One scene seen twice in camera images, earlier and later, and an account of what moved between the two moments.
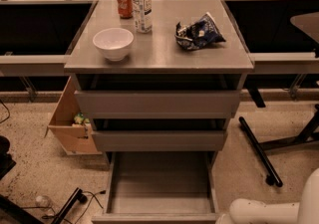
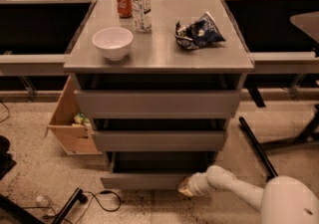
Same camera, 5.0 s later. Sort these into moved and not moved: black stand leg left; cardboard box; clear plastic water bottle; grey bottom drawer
Moved: grey bottom drawer
Not moved: black stand leg left; cardboard box; clear plastic water bottle
